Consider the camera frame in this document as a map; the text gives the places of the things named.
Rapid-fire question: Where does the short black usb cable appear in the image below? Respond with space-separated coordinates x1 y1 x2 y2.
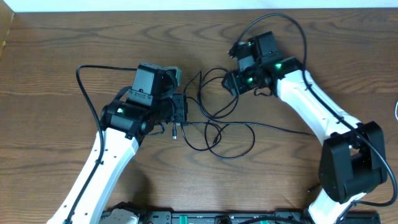
171 70 240 152

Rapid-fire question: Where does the long black usb cable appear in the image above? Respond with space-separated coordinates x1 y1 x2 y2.
179 67 317 160

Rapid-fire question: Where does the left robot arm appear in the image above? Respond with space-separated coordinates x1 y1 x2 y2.
48 63 187 223

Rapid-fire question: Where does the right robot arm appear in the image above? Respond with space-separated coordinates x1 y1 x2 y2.
222 32 388 223

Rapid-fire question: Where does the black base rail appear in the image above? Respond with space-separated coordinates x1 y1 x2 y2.
102 208 381 224

